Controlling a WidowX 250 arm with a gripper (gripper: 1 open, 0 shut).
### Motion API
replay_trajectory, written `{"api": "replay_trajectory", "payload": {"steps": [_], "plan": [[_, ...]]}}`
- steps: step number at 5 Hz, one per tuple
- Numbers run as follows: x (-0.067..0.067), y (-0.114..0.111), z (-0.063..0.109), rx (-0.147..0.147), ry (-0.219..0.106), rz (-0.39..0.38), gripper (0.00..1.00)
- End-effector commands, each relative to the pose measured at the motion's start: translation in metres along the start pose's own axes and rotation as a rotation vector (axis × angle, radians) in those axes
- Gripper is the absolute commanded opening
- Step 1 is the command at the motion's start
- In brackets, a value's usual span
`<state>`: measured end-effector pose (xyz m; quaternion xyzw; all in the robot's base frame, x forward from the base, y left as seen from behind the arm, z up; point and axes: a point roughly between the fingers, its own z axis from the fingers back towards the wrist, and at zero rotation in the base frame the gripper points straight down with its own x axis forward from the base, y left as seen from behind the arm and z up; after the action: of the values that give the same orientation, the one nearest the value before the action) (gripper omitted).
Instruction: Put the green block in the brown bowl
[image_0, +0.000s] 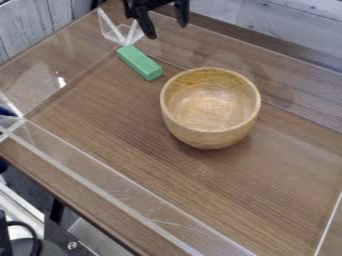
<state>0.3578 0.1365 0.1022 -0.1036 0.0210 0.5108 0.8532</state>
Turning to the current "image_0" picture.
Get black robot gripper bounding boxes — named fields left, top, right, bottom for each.
left=121, top=0, right=190, bottom=39

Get black cable loop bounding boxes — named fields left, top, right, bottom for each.
left=0, top=220, right=44, bottom=256

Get light brown wooden bowl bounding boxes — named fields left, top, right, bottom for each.
left=159, top=67, right=260, bottom=150

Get green rectangular block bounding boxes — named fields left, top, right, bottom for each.
left=116, top=45, right=163, bottom=81

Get grey metal base plate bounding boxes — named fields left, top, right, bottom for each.
left=44, top=218, right=133, bottom=256

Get clear acrylic tray enclosure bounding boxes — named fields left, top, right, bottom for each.
left=0, top=2, right=342, bottom=256

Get black table leg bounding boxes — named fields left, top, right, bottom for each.
left=49, top=199, right=64, bottom=224

